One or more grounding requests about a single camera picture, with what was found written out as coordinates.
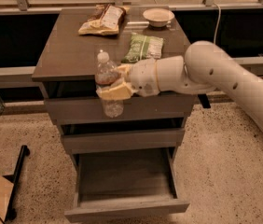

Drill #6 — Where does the white power cable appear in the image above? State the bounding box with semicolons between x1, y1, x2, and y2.
213;2;223;45

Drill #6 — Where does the black stand leg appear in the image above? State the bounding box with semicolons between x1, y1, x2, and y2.
5;145;30;221

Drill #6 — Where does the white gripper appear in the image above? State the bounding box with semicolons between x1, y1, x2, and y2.
96;59;160;101

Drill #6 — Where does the white ceramic bowl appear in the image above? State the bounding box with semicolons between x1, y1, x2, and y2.
143;8;174;28

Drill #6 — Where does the grey middle drawer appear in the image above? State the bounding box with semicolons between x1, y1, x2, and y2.
61;128;185;154

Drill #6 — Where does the clear plastic water bottle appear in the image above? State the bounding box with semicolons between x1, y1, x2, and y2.
95;50;124;118

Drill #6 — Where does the grey open bottom drawer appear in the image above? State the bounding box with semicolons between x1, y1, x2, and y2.
64;148;189;223

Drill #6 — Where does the yellow brown snack bag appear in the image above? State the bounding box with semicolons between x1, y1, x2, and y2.
78;4;130;35

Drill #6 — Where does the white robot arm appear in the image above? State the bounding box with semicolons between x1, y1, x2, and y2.
97;41;263;132

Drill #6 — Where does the grey top drawer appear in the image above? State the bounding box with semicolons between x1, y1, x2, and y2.
45;92;195;125

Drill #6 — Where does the grey drawer cabinet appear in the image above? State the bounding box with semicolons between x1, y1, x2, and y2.
33;7;189;165

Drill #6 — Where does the green snack bag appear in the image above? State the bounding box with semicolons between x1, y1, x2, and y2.
121;33;164;63

